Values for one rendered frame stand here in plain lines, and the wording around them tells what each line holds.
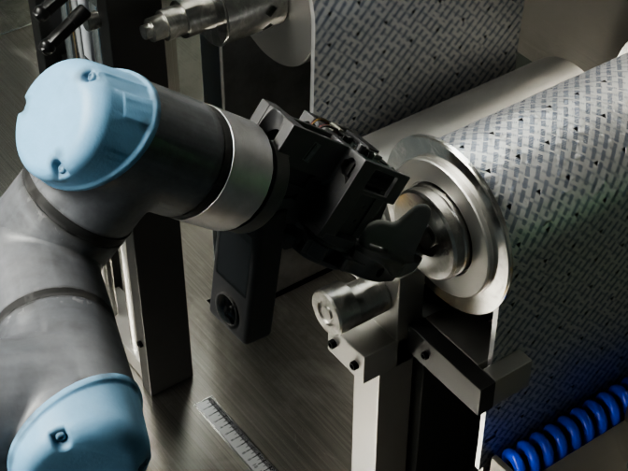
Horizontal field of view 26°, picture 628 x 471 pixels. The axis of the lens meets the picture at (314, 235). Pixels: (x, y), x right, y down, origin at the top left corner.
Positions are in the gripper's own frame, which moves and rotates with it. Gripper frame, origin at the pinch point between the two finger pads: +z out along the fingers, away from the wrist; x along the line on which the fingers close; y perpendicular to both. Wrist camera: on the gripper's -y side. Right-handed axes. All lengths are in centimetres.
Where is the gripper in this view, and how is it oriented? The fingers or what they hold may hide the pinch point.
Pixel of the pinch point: (395, 258)
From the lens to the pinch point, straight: 104.0
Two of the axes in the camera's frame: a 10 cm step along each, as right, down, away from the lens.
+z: 6.2, 1.9, 7.6
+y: 5.2, -8.3, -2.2
